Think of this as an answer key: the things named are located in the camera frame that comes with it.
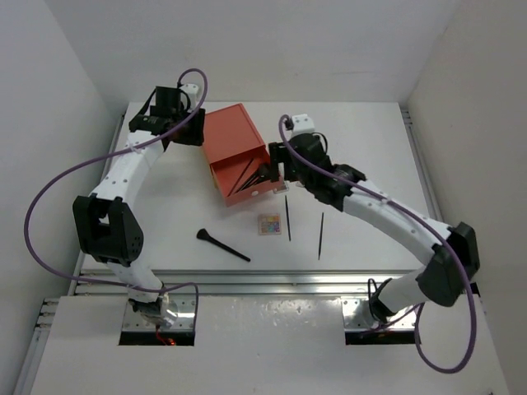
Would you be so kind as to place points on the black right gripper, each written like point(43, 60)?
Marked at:
point(278, 155)

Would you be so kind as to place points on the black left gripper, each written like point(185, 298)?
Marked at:
point(194, 136)

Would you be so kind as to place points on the black fan brush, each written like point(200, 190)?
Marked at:
point(263, 171)

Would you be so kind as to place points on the small black powder brush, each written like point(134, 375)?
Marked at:
point(250, 182)

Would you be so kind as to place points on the orange drawer box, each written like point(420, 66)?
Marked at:
point(231, 139)

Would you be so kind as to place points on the thin black pencil brush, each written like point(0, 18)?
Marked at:
point(321, 236)

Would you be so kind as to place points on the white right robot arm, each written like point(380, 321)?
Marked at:
point(443, 250)

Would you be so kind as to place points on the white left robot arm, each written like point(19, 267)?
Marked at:
point(107, 229)

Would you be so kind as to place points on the thin dark makeup brush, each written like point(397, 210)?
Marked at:
point(240, 176)

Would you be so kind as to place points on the small clear eyeshadow palette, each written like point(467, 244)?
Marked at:
point(281, 188)

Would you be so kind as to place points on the thin black liner brush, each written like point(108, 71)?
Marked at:
point(288, 218)

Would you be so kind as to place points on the colourful eyeshadow palette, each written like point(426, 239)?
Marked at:
point(269, 224)

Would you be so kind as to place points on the angled black powder brush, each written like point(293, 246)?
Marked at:
point(203, 234)

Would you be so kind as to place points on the white front cover panel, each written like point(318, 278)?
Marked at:
point(248, 345)

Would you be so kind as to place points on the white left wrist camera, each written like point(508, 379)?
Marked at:
point(193, 91)

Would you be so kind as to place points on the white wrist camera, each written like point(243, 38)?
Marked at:
point(193, 91)
point(302, 123)

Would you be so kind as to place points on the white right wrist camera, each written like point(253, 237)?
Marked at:
point(302, 123)

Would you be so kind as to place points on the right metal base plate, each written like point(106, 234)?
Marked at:
point(357, 317)

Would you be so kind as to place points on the metal base plate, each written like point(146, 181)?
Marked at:
point(357, 317)
point(181, 314)

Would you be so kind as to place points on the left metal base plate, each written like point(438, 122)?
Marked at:
point(181, 314)

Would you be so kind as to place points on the aluminium frame rail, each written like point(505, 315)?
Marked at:
point(277, 282)

